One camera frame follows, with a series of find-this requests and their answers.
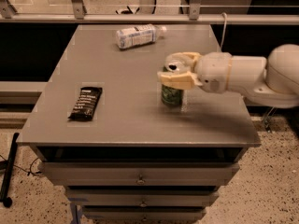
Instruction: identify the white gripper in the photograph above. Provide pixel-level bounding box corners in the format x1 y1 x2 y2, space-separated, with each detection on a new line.
157 52 232 93

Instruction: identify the green soda can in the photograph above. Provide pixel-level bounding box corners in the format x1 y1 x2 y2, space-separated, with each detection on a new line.
160 63 185 108

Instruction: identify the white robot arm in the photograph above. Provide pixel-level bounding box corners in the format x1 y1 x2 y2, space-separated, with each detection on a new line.
157 44 299 108

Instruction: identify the black rxbar chocolate bar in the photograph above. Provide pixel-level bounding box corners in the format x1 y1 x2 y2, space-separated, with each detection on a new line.
69 87 103 120

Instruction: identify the clear plastic water bottle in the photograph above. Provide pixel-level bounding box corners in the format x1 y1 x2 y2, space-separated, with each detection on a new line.
116 24 167 49

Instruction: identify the grey drawer cabinet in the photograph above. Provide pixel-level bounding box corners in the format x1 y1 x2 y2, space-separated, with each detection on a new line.
17 23 262 222

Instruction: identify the top grey drawer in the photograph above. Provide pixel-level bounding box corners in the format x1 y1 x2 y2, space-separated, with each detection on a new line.
39 162 239 187

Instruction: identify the grey drawer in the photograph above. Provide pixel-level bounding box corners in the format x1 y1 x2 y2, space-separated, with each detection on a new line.
83 206 206 221
65 188 219 207
39 162 239 187

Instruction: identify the bottom grey drawer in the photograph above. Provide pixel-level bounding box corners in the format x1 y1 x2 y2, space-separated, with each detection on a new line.
83 206 206 221

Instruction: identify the middle grey drawer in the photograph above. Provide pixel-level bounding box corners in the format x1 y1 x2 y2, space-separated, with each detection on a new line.
65 188 219 207

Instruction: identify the black stand leg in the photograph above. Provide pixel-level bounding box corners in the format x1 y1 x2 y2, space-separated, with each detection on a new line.
0 133 19 208

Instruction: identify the white hanging cable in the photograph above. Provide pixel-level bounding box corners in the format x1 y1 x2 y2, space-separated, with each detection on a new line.
220 12 229 49

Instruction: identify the metal window rail frame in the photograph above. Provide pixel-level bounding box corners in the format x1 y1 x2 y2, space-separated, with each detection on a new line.
0 0 299 25

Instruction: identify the black floor cable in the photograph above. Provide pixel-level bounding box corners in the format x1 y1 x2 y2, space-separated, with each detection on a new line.
0 154 44 177

